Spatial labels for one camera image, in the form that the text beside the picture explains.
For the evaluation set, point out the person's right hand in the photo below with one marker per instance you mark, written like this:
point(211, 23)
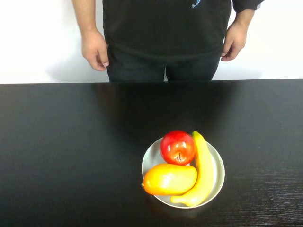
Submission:
point(94, 49)

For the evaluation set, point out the person's left hand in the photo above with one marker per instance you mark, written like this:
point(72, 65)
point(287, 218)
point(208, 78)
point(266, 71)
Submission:
point(235, 39)

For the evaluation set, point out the yellow banana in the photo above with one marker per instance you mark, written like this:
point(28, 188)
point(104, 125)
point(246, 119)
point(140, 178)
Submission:
point(204, 165)

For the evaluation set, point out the person's right forearm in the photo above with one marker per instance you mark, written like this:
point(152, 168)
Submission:
point(86, 16)

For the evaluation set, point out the person's left forearm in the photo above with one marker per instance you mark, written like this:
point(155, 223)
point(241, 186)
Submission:
point(245, 17)

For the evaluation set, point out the dark trousers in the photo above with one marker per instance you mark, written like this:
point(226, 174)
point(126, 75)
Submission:
point(137, 68)

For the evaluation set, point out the black shirt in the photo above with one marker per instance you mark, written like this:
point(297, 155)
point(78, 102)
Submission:
point(165, 23)

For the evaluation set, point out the red apple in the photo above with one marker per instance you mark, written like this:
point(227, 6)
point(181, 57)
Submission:
point(175, 144)

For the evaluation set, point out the white round plate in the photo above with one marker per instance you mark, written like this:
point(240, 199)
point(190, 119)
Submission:
point(218, 170)

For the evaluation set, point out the orange mango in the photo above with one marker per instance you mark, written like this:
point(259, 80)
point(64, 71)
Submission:
point(168, 179)

